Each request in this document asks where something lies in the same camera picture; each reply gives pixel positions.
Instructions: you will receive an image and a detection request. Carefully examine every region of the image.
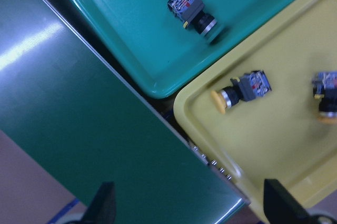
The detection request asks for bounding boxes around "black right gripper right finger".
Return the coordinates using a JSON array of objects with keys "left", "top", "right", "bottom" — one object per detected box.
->
[{"left": 263, "top": 179, "right": 313, "bottom": 223}]

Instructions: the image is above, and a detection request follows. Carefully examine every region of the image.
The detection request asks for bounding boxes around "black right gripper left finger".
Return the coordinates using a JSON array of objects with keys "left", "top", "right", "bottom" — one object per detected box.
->
[{"left": 79, "top": 181, "right": 116, "bottom": 223}]

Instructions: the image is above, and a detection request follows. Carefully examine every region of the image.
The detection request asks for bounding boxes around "yellow push button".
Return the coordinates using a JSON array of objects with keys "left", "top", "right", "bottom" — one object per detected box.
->
[
  {"left": 312, "top": 71, "right": 336, "bottom": 125},
  {"left": 211, "top": 70, "right": 272, "bottom": 114}
]

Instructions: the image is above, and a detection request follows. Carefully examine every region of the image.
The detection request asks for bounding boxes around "green push button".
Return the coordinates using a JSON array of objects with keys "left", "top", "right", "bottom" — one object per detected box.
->
[{"left": 167, "top": 0, "right": 224, "bottom": 44}]

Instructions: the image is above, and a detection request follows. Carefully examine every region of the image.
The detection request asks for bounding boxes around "yellow plastic tray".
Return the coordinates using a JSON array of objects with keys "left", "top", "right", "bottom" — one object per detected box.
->
[{"left": 174, "top": 0, "right": 336, "bottom": 219}]

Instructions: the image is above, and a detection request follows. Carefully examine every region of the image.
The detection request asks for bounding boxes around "green conveyor belt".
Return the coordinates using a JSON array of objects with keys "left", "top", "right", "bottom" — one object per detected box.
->
[{"left": 1, "top": 0, "right": 245, "bottom": 223}]

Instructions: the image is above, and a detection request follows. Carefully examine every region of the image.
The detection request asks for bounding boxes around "green plastic tray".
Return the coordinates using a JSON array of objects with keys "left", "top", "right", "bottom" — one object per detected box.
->
[{"left": 71, "top": 0, "right": 294, "bottom": 99}]

